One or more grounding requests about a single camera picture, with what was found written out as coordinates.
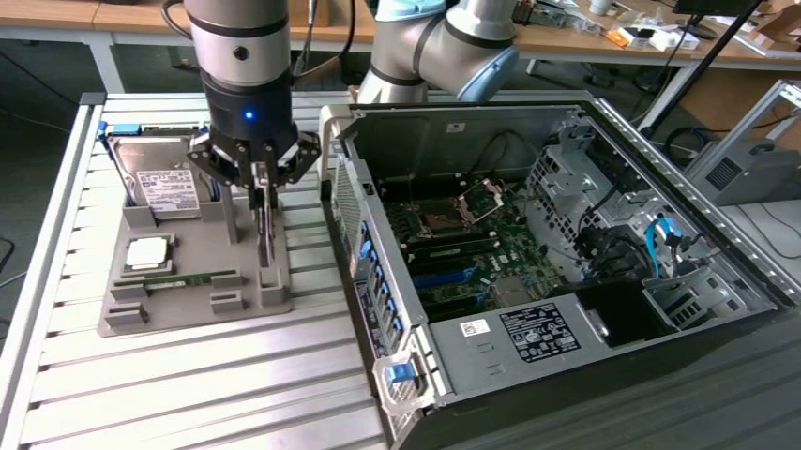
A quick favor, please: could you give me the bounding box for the white small box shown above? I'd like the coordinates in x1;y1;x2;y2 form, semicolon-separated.
648;30;699;52

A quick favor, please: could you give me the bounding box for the perforated metal drive cage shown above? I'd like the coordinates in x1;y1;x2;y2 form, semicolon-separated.
524;116;651;254

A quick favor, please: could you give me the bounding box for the green motherboard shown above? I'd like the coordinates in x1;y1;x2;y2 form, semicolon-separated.
380;180;564;324

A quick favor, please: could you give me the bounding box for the wooden desk white frame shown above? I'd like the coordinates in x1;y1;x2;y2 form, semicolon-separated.
515;0;801;137
0;0;376;93

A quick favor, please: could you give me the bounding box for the orange and black box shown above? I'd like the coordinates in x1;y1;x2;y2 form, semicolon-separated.
607;25;655;48

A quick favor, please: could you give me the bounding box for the open cardboard carton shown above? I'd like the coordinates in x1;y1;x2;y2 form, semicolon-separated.
753;4;801;53

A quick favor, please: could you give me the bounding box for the gray power supply unit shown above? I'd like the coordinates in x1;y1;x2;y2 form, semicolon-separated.
428;294;611;404

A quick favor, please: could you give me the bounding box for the gray metal disk bay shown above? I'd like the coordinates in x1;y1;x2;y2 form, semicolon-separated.
642;266;781;329

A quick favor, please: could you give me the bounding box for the open black PC case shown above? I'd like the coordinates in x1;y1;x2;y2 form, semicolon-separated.
316;97;793;450

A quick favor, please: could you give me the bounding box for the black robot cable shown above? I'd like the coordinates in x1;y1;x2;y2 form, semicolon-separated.
289;0;359;79

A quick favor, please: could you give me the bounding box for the graphics card with metal bracket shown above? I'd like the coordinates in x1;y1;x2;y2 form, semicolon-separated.
249;161;280;271

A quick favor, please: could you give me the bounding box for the silver CPU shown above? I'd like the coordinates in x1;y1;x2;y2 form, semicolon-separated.
122;237;170;272

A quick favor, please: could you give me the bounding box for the brown cardboard box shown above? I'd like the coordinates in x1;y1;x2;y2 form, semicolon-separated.
289;0;331;28

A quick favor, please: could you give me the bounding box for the green RAM stick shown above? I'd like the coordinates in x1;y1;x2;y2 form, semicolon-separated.
141;274;213;288

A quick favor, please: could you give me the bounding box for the CPU socket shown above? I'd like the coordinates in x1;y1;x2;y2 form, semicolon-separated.
415;199;464;233

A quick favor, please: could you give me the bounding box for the gray parts rack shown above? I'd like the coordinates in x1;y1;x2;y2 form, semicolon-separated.
96;154;295;338

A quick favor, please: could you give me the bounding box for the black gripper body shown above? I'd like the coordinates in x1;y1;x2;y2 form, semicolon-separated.
200;78;301;147

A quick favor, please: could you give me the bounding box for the black monitor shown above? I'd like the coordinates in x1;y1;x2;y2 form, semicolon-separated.
671;0;762;39

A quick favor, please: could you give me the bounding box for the black stand pole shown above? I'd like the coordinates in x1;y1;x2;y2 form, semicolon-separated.
636;0;769;140

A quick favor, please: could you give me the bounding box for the gray chipset heatsink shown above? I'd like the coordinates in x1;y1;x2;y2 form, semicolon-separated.
492;278;532;306

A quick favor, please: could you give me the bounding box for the black wire bundle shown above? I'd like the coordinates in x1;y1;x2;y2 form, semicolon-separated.
571;224;651;282

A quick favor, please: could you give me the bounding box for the gray computer tower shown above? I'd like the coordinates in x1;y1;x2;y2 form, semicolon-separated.
684;135;801;207

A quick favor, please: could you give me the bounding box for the metal socket cover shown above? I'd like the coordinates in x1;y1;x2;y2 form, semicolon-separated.
455;179;507;221

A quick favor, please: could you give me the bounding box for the aluminium profile frame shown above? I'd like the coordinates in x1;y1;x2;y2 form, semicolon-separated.
730;79;801;156

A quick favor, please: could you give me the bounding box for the blue wire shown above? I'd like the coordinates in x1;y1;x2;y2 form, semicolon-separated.
643;213;687;282

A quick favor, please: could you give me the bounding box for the gray metal drive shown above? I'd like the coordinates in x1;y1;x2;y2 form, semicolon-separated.
516;0;580;27

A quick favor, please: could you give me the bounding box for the hard disk with blue carrier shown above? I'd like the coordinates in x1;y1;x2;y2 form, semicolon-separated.
97;120;217;221

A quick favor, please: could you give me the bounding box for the black RAM slot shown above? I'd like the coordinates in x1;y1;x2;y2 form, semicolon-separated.
407;247;468;264
403;235;500;254

